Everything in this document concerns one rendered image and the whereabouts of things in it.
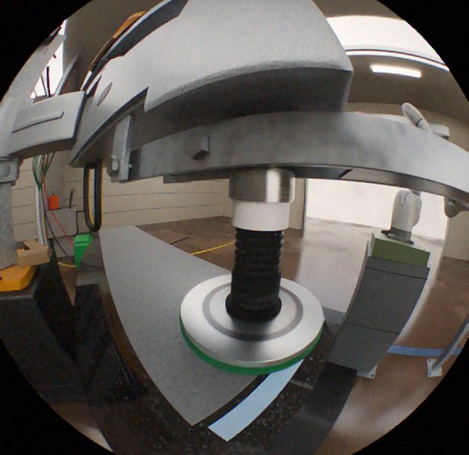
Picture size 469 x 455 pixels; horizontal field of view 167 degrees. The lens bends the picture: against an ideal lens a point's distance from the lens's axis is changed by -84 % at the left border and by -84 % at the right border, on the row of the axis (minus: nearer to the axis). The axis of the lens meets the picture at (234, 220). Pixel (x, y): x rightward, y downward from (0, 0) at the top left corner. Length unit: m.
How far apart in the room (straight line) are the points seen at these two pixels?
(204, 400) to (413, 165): 0.31
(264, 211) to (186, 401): 0.24
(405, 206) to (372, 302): 0.51
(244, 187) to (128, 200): 5.45
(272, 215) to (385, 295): 0.86
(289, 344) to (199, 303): 0.14
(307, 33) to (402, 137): 0.11
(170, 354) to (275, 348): 0.15
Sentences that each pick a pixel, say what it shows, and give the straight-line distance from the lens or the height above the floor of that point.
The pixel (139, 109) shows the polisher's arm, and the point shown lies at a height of 1.17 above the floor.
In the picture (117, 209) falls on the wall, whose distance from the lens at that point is 5.54.
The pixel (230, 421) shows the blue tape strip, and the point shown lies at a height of 0.81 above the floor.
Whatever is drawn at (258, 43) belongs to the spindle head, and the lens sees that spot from 0.15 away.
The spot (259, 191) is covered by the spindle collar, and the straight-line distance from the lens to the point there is 0.17.
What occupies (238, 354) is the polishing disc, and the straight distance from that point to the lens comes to 0.20.
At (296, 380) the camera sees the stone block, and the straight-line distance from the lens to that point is 0.31.
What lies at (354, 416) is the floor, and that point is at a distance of 1.24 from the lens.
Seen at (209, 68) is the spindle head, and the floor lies 1.14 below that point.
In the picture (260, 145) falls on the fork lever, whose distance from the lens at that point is 0.15.
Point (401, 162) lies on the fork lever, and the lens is 0.17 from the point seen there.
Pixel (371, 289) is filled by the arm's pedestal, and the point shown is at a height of 0.63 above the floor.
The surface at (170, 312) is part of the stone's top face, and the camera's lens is 0.34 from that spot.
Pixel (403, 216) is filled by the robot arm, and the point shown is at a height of 1.00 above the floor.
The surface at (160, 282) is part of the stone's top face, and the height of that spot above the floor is 0.83.
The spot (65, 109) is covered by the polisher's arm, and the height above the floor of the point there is 1.39.
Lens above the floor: 1.04
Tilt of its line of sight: 9 degrees down
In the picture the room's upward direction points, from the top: 2 degrees clockwise
